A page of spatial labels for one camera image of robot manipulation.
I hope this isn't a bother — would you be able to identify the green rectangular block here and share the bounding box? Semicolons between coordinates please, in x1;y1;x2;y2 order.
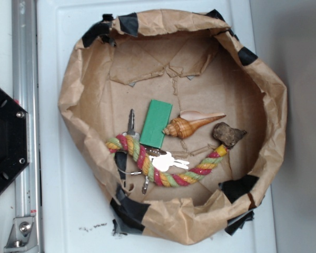
140;100;173;149

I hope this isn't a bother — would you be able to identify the orange spiral seashell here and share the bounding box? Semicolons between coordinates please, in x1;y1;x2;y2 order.
162;110;226;139

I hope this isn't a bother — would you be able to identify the silver key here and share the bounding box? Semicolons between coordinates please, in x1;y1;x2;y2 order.
122;109;140;141

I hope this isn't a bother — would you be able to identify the brown rough rock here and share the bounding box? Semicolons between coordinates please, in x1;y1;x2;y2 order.
213;122;247;149

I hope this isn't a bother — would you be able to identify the brown paper bag bin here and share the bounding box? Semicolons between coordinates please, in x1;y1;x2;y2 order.
58;9;287;245

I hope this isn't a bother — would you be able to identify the white plastic tray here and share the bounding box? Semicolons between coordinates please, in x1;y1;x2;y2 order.
36;1;277;252

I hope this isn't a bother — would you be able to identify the multicoloured twisted rope toy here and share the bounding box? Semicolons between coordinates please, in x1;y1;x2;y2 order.
106;134;229;187

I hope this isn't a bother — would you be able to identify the thin wire key ring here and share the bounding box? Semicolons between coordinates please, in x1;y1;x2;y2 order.
117;168;151;195

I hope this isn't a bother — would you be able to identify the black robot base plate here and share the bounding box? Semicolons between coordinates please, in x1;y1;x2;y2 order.
0;88;29;195

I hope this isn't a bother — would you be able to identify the metal corner bracket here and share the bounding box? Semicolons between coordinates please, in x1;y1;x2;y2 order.
4;216;40;252

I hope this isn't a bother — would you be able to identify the aluminium extrusion rail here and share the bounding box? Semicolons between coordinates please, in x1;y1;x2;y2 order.
12;1;43;252

